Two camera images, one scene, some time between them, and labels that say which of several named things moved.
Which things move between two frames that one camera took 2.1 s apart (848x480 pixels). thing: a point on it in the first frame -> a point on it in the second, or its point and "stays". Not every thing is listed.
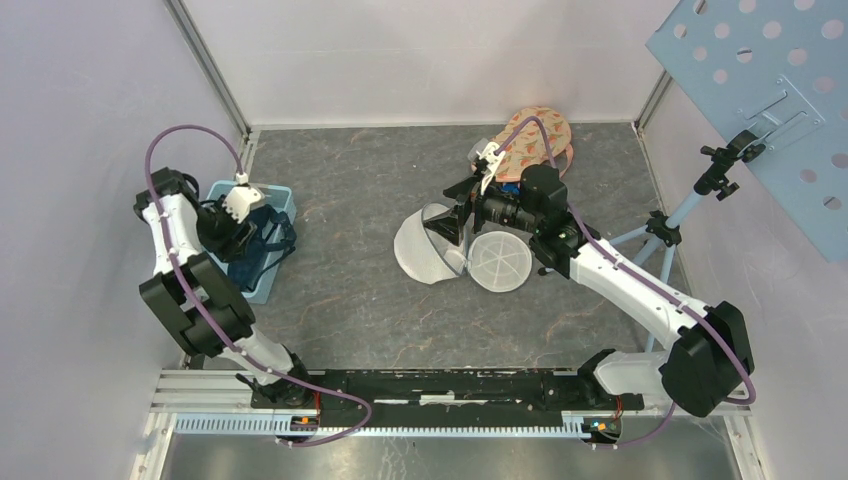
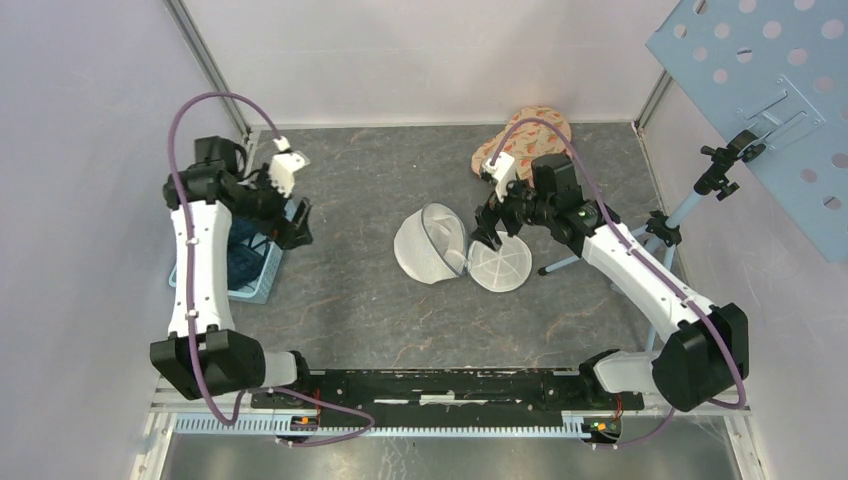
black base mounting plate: (452, 391) stays
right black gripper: (467, 194) -> (486, 219)
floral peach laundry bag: (528, 147) stays
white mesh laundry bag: (494, 261) stays
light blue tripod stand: (661, 236) stays
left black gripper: (231, 250) -> (294, 233)
